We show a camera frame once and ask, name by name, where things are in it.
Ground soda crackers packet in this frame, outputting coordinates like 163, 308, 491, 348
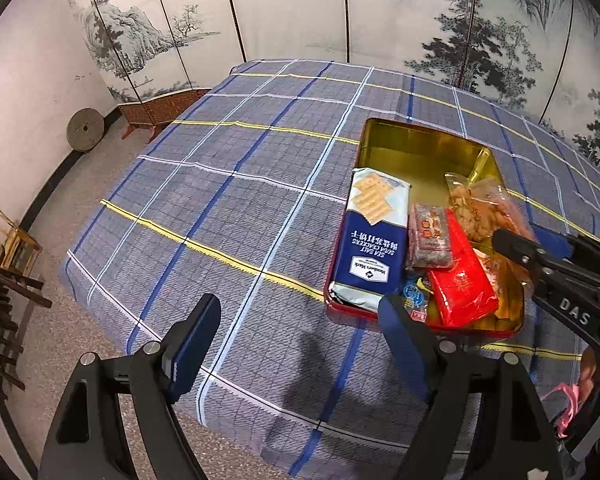
328, 167, 411, 312

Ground wooden side furniture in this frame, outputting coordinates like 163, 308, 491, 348
0, 208, 53, 401

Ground painted folding screen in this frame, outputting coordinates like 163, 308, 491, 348
68, 0, 600, 169

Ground blue candy wrappers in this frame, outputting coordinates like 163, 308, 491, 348
402, 275, 431, 323

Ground clear bag fried snacks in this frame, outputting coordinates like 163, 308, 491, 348
444, 172, 535, 245

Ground red gold toffee tin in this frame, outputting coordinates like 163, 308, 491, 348
324, 118, 533, 338

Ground round stone millstone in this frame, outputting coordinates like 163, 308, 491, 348
66, 107, 105, 153

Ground dark sesame bar packet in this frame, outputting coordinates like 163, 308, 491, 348
407, 203, 453, 269

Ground plaid blue grey tablecloth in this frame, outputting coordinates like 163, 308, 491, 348
60, 60, 600, 479

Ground operator hand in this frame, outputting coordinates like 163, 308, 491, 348
578, 347, 600, 402

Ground orange snack packet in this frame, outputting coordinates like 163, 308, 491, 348
475, 249, 526, 323

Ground red snack packet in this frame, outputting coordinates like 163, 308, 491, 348
427, 208, 498, 328

